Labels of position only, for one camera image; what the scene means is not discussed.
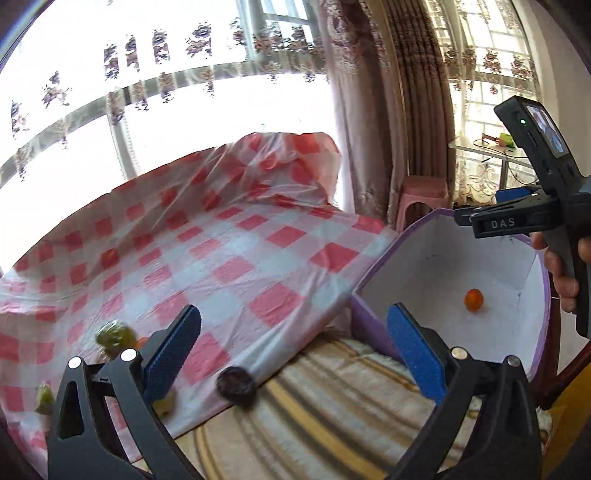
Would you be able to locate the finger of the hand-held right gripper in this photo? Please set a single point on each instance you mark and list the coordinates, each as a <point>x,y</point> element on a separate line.
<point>515,194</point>
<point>501,225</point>

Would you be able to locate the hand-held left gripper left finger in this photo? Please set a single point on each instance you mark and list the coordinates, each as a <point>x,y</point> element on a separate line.
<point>171,350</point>

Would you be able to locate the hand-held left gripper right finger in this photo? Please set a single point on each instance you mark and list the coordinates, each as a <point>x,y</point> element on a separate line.
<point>411,350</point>

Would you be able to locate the purple and white cardboard box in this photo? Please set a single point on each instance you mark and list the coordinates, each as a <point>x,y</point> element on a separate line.
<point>461,258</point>

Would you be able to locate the plastic-wrapped large green pear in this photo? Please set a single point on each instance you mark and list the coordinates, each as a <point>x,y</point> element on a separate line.
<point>113,337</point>

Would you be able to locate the dark wrinkled passion fruit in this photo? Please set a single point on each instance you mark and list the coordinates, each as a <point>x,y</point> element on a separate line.
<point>236,383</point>

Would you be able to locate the orange tangerine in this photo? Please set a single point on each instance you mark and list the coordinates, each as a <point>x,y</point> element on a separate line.
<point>474,300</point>

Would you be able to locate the person's right hand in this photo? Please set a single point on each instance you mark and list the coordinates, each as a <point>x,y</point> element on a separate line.
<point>556,272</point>

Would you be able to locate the green item on table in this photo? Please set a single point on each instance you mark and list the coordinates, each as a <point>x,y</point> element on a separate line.
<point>505,138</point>

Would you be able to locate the glass table with chrome stand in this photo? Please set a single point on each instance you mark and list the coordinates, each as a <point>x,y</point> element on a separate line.
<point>478,151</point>

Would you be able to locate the pink plastic stool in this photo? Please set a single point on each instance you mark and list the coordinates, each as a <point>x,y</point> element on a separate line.
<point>422,194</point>

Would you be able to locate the sheer floral lace curtain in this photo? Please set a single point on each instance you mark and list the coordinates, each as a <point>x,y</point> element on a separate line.
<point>194,46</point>
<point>489,60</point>

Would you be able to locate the red checkered plastic tablecloth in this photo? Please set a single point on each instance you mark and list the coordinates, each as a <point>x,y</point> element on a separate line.
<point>231,240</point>

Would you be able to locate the brown patterned curtain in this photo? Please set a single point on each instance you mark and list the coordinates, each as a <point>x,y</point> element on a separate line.
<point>422,92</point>

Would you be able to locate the pink-beige embroidered curtain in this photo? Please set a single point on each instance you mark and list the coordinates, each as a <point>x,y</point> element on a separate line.
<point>355,101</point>

